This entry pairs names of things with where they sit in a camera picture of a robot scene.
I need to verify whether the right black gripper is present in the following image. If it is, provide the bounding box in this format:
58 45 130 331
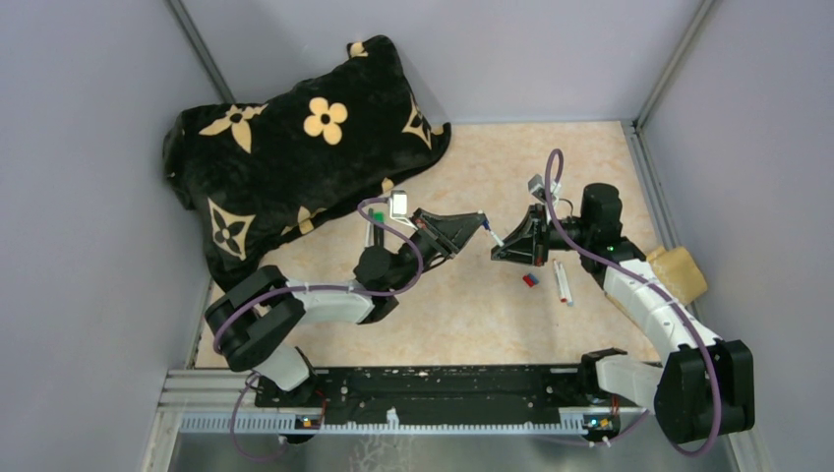
491 203 592 267

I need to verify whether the white blue-tip pen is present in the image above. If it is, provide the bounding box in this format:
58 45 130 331
484 223 505 247

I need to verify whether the black green highlighter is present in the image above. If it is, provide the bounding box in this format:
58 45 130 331
372 210 385 248

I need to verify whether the white green-tip pen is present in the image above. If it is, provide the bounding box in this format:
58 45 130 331
365 208 374 248

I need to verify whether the white red-tip pen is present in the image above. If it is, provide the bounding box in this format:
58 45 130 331
554 261 567 304

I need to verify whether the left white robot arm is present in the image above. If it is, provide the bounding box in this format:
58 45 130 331
204 208 488 407

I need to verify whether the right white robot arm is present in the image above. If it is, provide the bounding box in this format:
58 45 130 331
491 176 755 444

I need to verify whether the white light-blue pen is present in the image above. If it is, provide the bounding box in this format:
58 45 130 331
561 262 573 307

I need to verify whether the black floral plush blanket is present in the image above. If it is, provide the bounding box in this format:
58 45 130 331
161 35 452 290

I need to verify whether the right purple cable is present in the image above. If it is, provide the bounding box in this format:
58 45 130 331
542 147 723 458

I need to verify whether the purple cable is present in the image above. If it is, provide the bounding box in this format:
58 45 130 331
542 147 723 458
211 196 426 464

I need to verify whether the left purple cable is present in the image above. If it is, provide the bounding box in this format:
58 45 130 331
211 196 426 464

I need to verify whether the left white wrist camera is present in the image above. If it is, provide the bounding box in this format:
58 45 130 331
387 190 411 225

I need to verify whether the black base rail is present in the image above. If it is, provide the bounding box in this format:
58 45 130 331
255 364 634 427

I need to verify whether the grey cable duct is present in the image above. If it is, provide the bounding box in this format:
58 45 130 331
180 412 587 436

